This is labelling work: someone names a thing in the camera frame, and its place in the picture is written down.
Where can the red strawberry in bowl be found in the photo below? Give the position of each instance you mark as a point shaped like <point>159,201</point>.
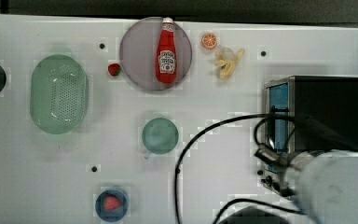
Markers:
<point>111,203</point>

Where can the red plush ketchup bottle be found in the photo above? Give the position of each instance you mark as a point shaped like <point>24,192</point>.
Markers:
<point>166,62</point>

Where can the small red plush strawberry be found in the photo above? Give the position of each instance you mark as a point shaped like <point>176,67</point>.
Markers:
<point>114,69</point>

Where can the green perforated colander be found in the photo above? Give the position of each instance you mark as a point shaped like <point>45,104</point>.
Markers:
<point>59,94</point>

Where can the teal round cup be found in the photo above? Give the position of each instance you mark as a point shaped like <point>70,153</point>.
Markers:
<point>159,136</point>

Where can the plush orange slice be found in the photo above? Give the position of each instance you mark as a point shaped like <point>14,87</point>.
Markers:
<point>209,41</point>

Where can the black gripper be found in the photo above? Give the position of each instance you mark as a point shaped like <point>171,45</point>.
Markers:
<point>270,157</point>

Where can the blue bowl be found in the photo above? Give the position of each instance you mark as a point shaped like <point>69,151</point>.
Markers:
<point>118,214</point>

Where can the grey round plate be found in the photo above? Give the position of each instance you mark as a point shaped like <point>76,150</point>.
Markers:
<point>137,53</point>

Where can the plush peeled banana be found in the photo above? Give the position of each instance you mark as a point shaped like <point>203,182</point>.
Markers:
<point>227,61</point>

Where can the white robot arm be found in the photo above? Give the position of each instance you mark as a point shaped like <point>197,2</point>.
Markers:
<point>322,184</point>

